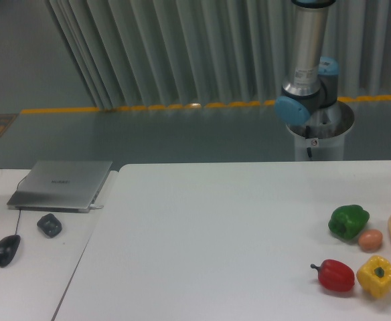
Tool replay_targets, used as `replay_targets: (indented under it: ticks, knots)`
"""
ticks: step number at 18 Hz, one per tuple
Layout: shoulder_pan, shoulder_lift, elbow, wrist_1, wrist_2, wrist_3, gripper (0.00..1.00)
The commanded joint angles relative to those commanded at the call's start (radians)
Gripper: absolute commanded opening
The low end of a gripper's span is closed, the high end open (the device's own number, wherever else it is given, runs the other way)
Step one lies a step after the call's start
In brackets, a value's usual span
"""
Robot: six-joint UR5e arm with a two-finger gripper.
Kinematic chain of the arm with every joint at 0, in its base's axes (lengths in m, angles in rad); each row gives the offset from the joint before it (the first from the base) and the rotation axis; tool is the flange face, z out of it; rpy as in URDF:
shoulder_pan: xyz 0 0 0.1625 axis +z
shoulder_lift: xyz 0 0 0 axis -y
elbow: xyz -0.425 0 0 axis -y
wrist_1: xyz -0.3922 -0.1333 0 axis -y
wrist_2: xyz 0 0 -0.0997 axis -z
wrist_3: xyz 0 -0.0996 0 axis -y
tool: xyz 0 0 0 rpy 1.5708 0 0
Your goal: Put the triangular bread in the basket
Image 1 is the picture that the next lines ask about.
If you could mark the black earbuds case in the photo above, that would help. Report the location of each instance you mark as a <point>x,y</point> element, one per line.
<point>49,225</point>

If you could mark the brown egg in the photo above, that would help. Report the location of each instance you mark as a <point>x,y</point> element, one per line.
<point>370,240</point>

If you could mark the red bell pepper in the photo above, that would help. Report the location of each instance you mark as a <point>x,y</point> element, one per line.
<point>334,275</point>

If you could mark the silver closed laptop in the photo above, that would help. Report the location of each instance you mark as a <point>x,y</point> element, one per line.
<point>61,185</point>

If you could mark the black computer mouse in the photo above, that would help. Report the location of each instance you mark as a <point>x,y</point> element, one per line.
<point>8,248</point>

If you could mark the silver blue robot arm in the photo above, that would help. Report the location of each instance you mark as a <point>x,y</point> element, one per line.
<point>307,88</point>

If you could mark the green bell pepper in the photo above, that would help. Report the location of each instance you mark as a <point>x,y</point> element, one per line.
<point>347,221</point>

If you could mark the yellow bell pepper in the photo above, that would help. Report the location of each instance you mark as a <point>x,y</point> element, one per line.
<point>375,276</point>

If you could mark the white usb dongle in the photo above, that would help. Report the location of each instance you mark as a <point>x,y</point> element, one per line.
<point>95,207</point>

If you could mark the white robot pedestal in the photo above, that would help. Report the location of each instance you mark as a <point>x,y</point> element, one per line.
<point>322,138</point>

